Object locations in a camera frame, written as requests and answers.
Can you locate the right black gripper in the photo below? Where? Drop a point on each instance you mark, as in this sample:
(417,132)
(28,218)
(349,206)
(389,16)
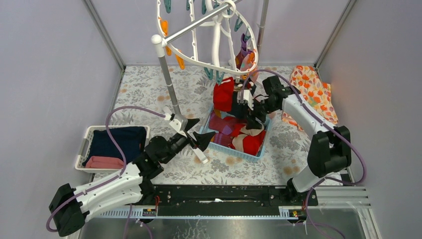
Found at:
(252,123)

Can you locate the navy christmas sock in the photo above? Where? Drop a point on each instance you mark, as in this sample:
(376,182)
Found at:
(238,109)

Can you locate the blue plastic basket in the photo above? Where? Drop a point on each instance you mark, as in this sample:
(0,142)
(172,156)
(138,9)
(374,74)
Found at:
(204,129)

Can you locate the white plastic basket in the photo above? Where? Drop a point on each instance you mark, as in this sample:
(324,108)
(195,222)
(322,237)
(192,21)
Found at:
(86,147)

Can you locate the red santa sock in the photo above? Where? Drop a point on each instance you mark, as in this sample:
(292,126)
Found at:
(252,144)

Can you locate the orange floral cloth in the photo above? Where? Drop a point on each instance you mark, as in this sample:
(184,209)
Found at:
(315,91)

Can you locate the purple patterned sock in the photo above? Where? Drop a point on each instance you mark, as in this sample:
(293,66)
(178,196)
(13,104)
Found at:
(245,59)

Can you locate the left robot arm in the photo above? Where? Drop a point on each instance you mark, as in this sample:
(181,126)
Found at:
(72,207)

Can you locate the purple patchwork sock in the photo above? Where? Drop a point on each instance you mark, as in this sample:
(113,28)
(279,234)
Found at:
(223,127)

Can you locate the white clip hanger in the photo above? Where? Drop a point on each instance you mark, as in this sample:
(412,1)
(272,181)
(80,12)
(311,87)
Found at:
(224,54)

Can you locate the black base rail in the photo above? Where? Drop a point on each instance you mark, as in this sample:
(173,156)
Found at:
(224,200)

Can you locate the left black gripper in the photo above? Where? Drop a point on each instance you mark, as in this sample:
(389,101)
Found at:
(190,137)

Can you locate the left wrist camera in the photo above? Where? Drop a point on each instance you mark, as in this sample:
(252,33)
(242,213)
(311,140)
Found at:
(177,122)

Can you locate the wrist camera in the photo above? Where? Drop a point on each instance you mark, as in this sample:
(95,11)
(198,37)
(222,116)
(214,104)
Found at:
(177,122)
(245,97)

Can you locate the pink folded cloth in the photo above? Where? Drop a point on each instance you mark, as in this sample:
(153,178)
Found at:
(103,162)

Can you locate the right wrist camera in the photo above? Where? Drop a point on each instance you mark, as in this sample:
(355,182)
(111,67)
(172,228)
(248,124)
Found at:
(245,97)

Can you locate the red beige sock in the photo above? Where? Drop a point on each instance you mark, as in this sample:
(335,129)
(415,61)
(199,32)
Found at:
(239,134)

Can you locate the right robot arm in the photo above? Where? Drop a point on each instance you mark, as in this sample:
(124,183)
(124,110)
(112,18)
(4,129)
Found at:
(329,150)

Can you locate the metal drying rack stand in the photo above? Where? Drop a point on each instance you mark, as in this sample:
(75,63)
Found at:
(184,66)

